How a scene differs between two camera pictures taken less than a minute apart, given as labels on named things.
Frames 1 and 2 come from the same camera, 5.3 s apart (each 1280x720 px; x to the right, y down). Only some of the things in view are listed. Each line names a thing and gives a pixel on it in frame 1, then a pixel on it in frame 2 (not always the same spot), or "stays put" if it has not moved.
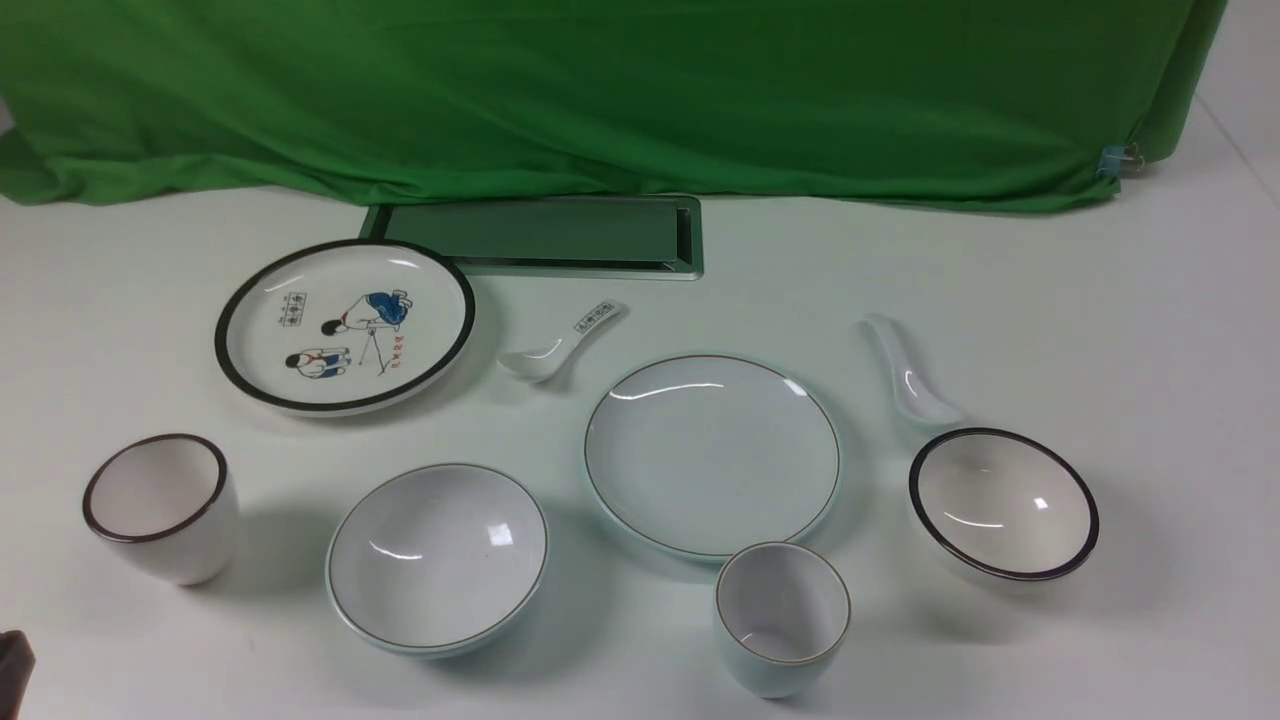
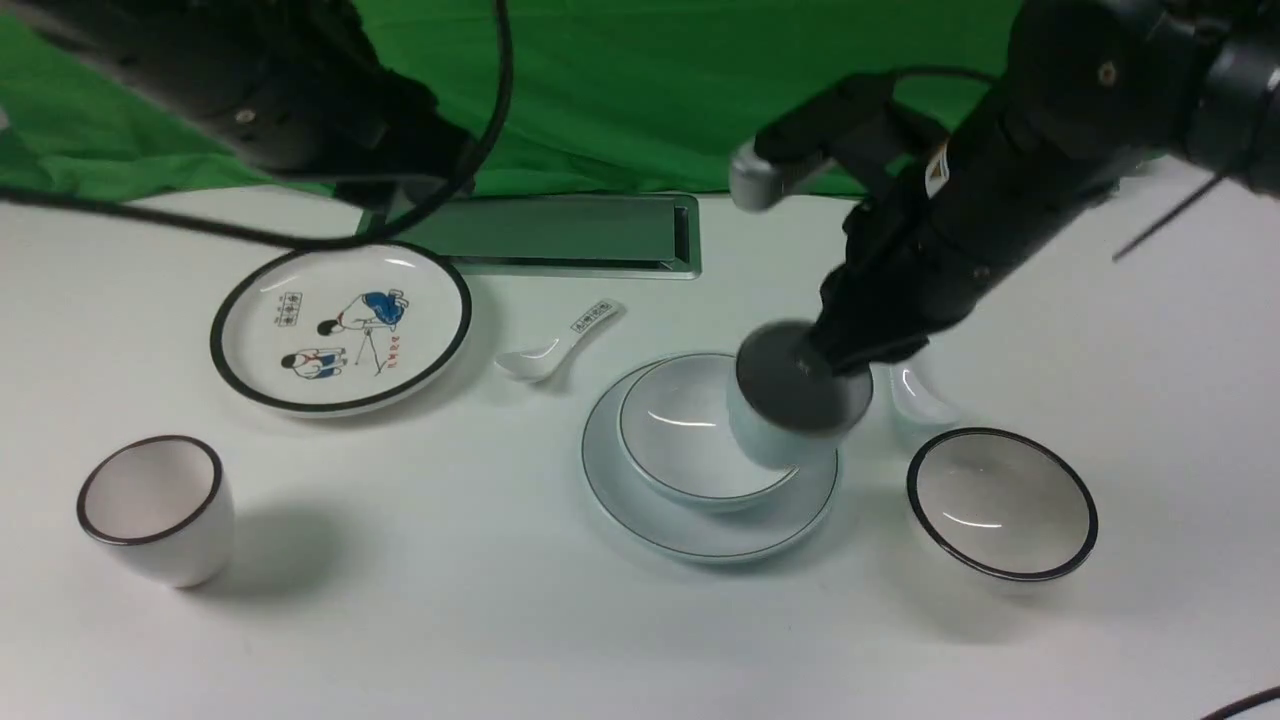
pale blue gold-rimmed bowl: [434, 559] -> [676, 437]
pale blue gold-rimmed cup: [780, 611] -> [776, 447]
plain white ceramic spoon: [916, 390] stays put
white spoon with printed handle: [544, 365] stays put
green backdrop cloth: [1039, 104] stays put
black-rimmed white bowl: [1002, 507] stays put
